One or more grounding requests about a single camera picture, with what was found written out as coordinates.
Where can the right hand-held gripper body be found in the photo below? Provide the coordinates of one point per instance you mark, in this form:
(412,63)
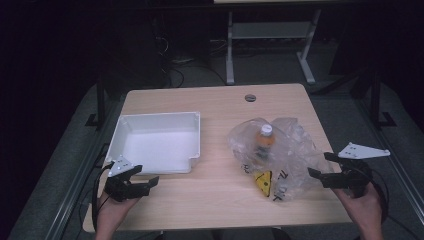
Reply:
(353,175)

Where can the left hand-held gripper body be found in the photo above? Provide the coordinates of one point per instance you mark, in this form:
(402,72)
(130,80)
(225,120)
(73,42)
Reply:
(118,190)

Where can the white plastic tray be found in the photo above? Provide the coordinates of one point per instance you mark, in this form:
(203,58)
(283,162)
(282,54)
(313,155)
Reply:
(160,150)

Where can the clear plastic bag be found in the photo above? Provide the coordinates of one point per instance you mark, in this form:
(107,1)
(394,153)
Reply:
(295,150)

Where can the orange drink bottle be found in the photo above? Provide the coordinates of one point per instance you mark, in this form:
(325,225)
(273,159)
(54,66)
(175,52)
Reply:
(265,141)

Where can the person's left hand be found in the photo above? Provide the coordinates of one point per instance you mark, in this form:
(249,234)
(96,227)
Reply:
(111,210)

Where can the person's right hand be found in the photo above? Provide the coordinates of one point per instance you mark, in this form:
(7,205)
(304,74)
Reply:
(363,208)

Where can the black metal stand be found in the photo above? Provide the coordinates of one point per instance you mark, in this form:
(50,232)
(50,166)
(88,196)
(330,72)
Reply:
(101,103)
(376,100)

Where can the grey round table grommet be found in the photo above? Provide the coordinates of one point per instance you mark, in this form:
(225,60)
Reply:
(250,98)

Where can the metal rail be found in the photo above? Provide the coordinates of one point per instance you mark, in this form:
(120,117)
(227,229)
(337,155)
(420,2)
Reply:
(396,160)
(80,180)

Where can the white metal desk frame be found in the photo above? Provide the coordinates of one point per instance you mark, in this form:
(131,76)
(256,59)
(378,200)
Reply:
(266,30)

